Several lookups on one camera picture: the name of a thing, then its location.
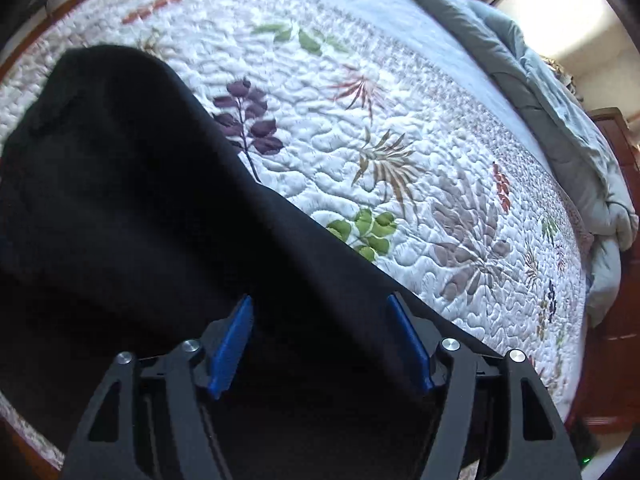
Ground black device with green light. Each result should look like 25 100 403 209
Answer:
567 417 601 467

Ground black pants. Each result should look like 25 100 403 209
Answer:
0 44 506 480

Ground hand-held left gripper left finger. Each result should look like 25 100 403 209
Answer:
60 294 256 480

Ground grey comforter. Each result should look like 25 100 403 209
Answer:
390 0 640 328

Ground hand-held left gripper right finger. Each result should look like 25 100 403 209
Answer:
387 290 583 480

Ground floral quilted bedspread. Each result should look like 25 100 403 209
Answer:
0 0 596 480

